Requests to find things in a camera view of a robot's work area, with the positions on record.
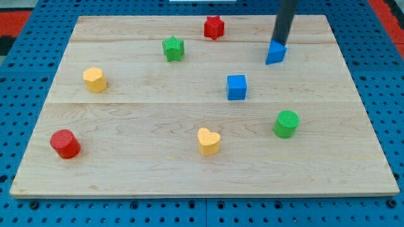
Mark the light wooden board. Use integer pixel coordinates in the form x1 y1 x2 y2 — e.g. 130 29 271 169
10 15 400 199

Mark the blue cube block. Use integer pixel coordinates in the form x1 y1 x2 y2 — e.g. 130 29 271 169
226 75 247 100

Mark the yellow heart block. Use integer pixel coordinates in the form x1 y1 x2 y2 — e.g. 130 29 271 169
197 127 221 156

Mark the green star block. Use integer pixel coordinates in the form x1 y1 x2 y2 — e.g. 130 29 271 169
162 36 184 62

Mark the blue triangular prism block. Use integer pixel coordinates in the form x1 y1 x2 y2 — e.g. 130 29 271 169
266 40 287 65

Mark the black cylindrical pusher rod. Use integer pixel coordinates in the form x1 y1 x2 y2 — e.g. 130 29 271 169
272 0 298 46

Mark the green cylinder block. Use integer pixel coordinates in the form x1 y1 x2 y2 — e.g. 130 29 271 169
273 110 300 139

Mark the red star block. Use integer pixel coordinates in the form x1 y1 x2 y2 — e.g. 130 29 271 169
204 16 225 40

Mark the yellow hexagon block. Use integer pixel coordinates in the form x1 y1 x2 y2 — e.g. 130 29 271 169
83 67 107 93

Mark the red cylinder block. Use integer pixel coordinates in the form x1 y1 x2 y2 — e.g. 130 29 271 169
50 129 81 159

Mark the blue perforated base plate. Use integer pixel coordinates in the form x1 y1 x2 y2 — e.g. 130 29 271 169
1 1 403 226

